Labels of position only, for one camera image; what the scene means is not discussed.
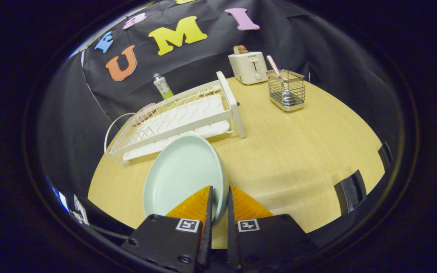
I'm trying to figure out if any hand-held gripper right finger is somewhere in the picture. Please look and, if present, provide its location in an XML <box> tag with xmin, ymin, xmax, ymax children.
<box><xmin>227</xmin><ymin>185</ymin><xmax>318</xmax><ymax>271</ymax></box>

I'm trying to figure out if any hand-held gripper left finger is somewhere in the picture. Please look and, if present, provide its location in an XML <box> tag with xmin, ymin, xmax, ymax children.
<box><xmin>122</xmin><ymin>185</ymin><xmax>214</xmax><ymax>273</ymax></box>

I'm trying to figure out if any light green plate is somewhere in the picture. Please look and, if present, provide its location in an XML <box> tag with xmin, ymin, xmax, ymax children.
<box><xmin>143</xmin><ymin>135</ymin><xmax>230</xmax><ymax>224</ymax></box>

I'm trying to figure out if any white dish rack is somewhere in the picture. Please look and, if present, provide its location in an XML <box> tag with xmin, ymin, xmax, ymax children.
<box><xmin>104</xmin><ymin>71</ymin><xmax>246</xmax><ymax>168</ymax></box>

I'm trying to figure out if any metal wire basket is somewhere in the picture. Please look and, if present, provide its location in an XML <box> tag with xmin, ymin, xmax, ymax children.
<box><xmin>266</xmin><ymin>69</ymin><xmax>306</xmax><ymax>112</ymax></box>

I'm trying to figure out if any pink handled metal spoon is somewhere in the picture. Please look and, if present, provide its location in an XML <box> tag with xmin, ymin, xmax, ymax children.
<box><xmin>266</xmin><ymin>55</ymin><xmax>297</xmax><ymax>107</ymax></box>

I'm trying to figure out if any pink plate with food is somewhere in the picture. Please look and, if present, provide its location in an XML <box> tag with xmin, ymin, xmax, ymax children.
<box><xmin>131</xmin><ymin>102</ymin><xmax>156</xmax><ymax>127</ymax></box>

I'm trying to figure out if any black table edge clamp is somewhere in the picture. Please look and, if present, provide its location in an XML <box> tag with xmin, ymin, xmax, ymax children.
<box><xmin>334</xmin><ymin>170</ymin><xmax>367</xmax><ymax>213</ymax></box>
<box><xmin>378</xmin><ymin>142</ymin><xmax>393</xmax><ymax>171</ymax></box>

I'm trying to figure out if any green plastic bottle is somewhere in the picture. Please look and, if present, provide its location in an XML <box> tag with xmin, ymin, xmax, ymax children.
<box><xmin>153</xmin><ymin>73</ymin><xmax>174</xmax><ymax>101</ymax></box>

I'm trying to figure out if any white toaster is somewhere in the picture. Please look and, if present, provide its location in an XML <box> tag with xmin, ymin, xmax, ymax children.
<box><xmin>228</xmin><ymin>52</ymin><xmax>268</xmax><ymax>85</ymax></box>

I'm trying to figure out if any black backdrop cloth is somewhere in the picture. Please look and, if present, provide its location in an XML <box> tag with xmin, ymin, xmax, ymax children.
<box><xmin>38</xmin><ymin>0</ymin><xmax>405</xmax><ymax>190</ymax></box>

